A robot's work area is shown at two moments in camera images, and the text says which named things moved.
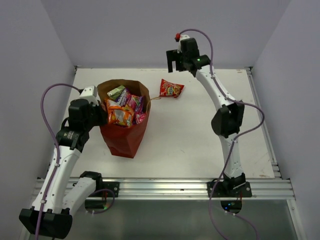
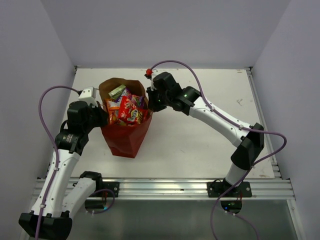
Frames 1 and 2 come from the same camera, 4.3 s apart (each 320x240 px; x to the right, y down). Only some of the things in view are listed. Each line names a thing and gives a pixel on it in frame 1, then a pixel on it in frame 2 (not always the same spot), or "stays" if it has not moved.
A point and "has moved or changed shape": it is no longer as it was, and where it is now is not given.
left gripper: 103,114 stays
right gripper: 172,55 to 152,104
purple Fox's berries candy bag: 125,98 stays
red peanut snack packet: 168,89 has moved or changed shape
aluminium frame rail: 262,188 stays
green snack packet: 114,93 stays
